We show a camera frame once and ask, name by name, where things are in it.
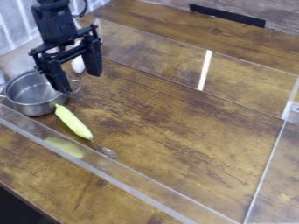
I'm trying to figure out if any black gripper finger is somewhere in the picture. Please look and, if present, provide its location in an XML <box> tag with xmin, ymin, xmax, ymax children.
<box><xmin>80</xmin><ymin>38</ymin><xmax>103</xmax><ymax>77</ymax></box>
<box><xmin>41</xmin><ymin>60</ymin><xmax>71</xmax><ymax>94</ymax></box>

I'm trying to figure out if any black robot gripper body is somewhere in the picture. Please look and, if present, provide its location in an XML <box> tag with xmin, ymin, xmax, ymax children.
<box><xmin>29</xmin><ymin>0</ymin><xmax>100</xmax><ymax>72</ymax></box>

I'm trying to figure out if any green handled metal spoon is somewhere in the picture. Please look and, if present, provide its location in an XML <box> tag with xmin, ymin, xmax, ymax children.
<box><xmin>55</xmin><ymin>104</ymin><xmax>118</xmax><ymax>158</ymax></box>

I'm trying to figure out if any white mushroom toy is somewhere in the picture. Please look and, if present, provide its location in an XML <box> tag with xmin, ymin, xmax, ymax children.
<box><xmin>70</xmin><ymin>20</ymin><xmax>88</xmax><ymax>74</ymax></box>

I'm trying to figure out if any small steel pot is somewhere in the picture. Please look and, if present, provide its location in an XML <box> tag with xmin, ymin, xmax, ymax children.
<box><xmin>0</xmin><ymin>70</ymin><xmax>71</xmax><ymax>116</ymax></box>

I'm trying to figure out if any black strip on table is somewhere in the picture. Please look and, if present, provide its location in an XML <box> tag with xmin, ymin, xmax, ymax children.
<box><xmin>190</xmin><ymin>3</ymin><xmax>267</xmax><ymax>28</ymax></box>

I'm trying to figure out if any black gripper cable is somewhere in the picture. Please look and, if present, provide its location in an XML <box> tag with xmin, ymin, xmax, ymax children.
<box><xmin>70</xmin><ymin>0</ymin><xmax>90</xmax><ymax>19</ymax></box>

